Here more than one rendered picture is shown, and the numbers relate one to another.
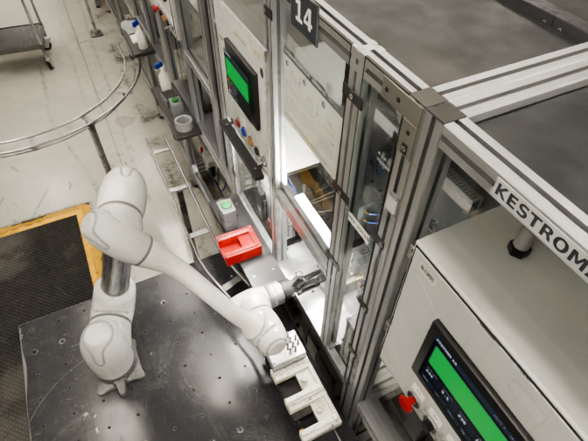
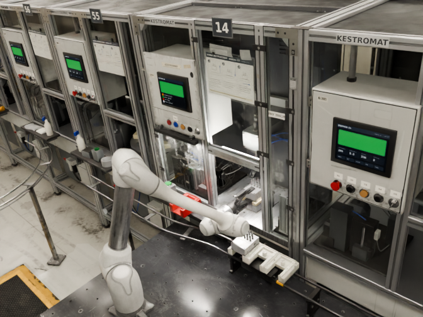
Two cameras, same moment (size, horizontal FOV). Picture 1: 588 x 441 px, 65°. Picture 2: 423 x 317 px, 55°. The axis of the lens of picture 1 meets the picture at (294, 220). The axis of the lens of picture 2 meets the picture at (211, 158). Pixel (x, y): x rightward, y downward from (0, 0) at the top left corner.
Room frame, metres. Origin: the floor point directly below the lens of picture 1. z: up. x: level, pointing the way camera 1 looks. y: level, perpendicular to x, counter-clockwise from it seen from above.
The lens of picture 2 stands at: (-0.83, 0.66, 2.39)
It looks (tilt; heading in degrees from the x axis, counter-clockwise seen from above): 29 degrees down; 343
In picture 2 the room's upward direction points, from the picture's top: 6 degrees counter-clockwise
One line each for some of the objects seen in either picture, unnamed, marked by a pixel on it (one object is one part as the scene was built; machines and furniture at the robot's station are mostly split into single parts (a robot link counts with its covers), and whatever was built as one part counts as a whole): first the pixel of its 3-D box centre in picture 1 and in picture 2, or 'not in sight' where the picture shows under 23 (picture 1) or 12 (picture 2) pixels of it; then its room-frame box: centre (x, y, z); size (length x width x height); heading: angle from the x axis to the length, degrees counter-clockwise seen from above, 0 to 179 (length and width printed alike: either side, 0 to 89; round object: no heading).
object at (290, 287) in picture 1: (292, 286); (233, 207); (0.95, 0.00, 1.00); 0.09 x 0.07 x 0.08; 117
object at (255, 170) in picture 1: (241, 145); (175, 133); (1.32, 0.20, 1.37); 0.36 x 0.04 x 0.04; 27
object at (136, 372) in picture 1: (116, 367); (133, 307); (0.75, 0.68, 0.71); 0.22 x 0.18 x 0.06; 27
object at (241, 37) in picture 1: (274, 80); (187, 89); (1.38, 0.07, 1.60); 0.42 x 0.29 x 0.46; 27
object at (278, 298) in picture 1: (274, 293); (225, 213); (0.92, 0.07, 1.00); 0.09 x 0.06 x 0.09; 27
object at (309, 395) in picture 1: (297, 386); (262, 261); (0.64, -0.02, 0.84); 0.36 x 0.14 x 0.10; 27
